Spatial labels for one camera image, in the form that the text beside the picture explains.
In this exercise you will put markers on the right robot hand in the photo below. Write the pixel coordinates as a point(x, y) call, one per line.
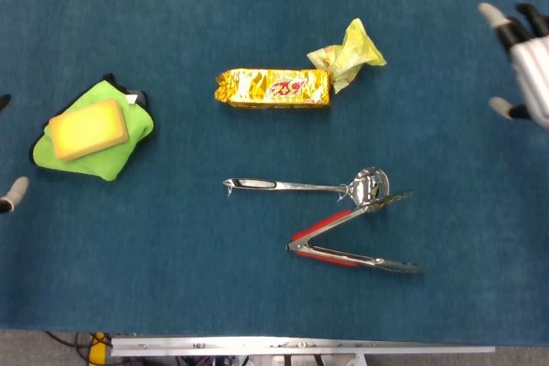
point(534, 70)

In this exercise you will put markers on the green microfibre cloth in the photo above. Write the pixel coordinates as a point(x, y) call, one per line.
point(107, 160)

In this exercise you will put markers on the gold foil snack bar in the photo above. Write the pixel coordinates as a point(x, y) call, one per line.
point(274, 88)

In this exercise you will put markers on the aluminium frame rail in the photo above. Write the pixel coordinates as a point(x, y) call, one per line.
point(300, 345)

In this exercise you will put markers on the yellow sponge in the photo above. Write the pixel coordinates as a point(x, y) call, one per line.
point(88, 130)

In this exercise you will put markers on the blue carpet table cover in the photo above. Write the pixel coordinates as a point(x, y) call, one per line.
point(171, 254)

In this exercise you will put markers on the yellow-green snack packet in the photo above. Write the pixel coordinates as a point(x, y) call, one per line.
point(351, 55)

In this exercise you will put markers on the steel ladle black grip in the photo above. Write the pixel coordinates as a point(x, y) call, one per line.
point(369, 184)

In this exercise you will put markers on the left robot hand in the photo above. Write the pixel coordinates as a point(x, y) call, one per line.
point(15, 192)

